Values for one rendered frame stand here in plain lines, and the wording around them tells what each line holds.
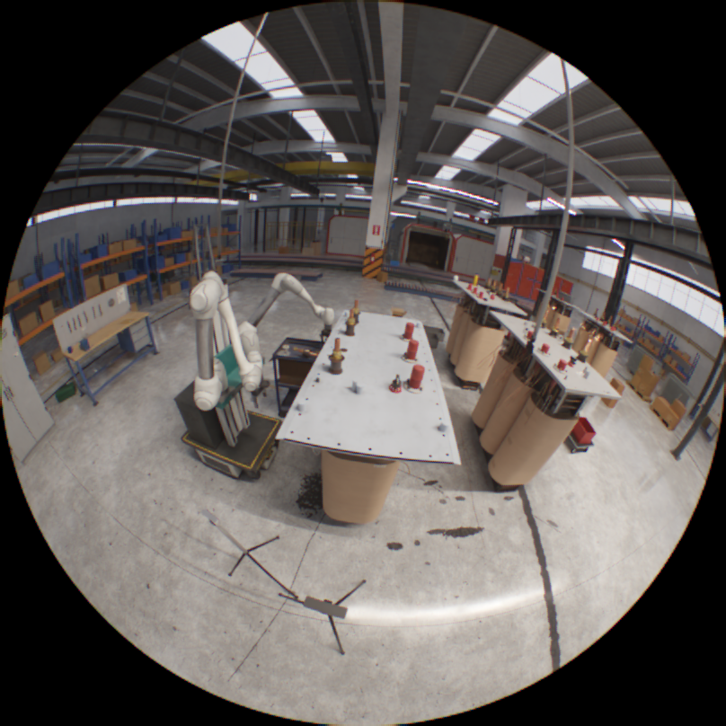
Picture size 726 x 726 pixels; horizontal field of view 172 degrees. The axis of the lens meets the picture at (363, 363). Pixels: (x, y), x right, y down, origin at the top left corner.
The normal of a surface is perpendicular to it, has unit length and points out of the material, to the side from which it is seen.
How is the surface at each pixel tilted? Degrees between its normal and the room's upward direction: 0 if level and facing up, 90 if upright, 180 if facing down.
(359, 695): 0
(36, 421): 90
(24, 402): 90
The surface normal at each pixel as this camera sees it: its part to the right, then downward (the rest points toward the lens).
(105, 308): 0.99, 0.14
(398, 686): 0.11, -0.86
